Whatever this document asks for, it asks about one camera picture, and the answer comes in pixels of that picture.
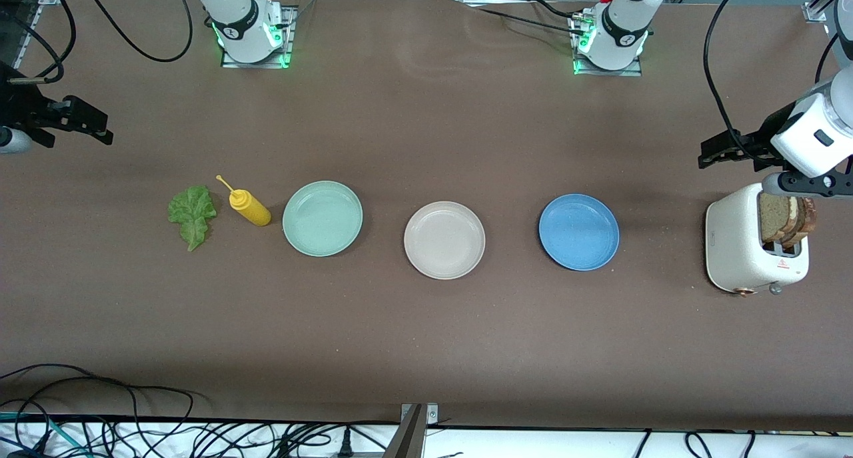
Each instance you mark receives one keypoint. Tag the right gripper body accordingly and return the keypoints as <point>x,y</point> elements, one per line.
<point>18,104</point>

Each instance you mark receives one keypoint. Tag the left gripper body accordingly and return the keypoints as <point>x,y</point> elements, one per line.
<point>774,126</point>

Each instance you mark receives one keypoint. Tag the brown bread slice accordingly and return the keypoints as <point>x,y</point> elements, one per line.
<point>773,218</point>
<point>808,221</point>

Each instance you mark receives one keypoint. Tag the green lettuce leaf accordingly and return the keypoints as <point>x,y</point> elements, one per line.
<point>193,211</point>

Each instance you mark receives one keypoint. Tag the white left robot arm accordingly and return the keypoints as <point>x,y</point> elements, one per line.
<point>623,24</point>

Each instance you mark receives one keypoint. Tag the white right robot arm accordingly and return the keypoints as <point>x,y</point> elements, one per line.
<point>240,18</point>

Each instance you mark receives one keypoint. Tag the blue plate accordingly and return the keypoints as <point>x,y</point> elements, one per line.
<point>578,231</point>

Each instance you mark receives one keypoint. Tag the mint green plate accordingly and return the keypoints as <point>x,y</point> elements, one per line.
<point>322,218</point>

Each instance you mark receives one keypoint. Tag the beige plate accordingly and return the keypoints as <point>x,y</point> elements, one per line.
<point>444,240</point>

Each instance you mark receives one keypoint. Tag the white toaster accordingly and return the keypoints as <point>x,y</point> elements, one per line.
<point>733,238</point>

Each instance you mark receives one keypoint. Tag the yellow mustard squeeze bottle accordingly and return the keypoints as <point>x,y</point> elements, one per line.
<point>250,208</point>

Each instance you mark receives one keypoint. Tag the black power plug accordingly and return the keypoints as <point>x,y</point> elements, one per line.
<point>345,444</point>

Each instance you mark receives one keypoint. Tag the grey metal beam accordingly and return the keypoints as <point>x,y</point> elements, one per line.
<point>408,438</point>

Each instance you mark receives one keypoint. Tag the aluminium frame post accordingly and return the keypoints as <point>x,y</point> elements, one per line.
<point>816,10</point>

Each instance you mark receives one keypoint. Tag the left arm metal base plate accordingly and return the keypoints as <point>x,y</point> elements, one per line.
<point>610,72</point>

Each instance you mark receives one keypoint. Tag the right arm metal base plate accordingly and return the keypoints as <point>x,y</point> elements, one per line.
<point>291,41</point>

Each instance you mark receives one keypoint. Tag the metal corner bracket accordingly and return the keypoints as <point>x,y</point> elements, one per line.
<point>432,414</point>

